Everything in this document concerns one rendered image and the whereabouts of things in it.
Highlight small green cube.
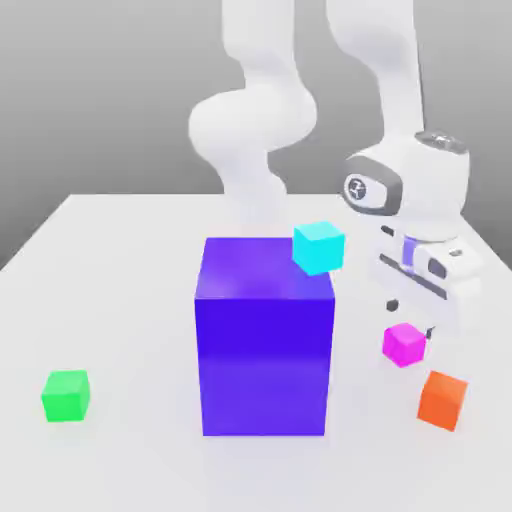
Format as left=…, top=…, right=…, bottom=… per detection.
left=40, top=369, right=92, bottom=424

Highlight small cyan cube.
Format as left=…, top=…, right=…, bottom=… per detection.
left=291, top=220, right=346, bottom=277

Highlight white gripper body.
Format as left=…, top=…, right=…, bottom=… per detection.
left=367, top=248, right=482, bottom=338

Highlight small orange cube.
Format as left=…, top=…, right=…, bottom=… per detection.
left=416, top=370, right=470, bottom=433

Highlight large purple box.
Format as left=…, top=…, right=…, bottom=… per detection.
left=194, top=236, right=336, bottom=438

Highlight small magenta cube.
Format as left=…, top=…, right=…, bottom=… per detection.
left=381, top=322, right=428, bottom=369

